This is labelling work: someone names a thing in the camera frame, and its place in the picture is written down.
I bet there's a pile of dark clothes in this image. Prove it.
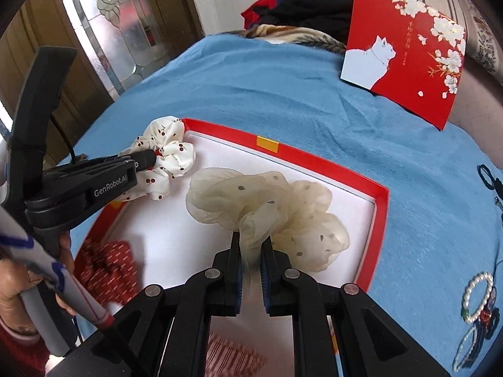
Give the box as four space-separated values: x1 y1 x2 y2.
241 0 354 34

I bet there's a beige patterned blanket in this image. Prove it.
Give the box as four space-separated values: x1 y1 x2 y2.
246 24 348 53

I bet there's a red tray box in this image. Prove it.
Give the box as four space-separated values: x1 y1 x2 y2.
74 117 390 377

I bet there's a person's left forearm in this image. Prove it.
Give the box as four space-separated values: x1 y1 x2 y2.
0 320 53 377

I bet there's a blue blanket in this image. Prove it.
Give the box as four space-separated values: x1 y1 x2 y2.
57 33 503 377

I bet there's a white blue-marked rod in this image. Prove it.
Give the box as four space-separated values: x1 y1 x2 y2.
0 194 116 328

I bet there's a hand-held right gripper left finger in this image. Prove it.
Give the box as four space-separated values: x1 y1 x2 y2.
75 232 242 377

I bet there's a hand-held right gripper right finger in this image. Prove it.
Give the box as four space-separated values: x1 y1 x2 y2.
261 239 452 377

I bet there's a red cat-print box lid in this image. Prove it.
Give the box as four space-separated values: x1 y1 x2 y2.
340 0 467 131

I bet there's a pale bead bracelet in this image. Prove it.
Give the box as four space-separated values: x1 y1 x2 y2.
452 322 486 374

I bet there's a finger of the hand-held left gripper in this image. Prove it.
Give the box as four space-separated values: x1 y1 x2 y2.
118 148 158 172

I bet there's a red plaid scrunchie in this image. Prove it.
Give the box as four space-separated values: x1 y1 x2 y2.
208 332 268 377

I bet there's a pearl bracelet with green bead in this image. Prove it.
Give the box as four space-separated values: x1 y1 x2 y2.
461 273 495 325

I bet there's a wooden door with glass panel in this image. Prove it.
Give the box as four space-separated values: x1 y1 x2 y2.
0 0 207 173

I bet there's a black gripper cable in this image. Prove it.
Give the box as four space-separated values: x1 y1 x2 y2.
50 115 86 165

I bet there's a cream sheer dotted scrunchie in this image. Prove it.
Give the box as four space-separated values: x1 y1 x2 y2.
185 167 351 283

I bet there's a pink sofa seat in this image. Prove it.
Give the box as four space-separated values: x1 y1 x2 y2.
448 55 503 138

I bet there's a white cherry-print scrunchie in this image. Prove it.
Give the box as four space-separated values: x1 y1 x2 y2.
116 115 196 202

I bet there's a person's left hand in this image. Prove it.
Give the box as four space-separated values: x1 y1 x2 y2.
0 232 77 332

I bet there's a thin black hair tie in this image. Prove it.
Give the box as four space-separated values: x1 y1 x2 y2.
477 164 493 190

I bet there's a red white-dotted scrunchie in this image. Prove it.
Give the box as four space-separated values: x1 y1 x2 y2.
80 239 140 307

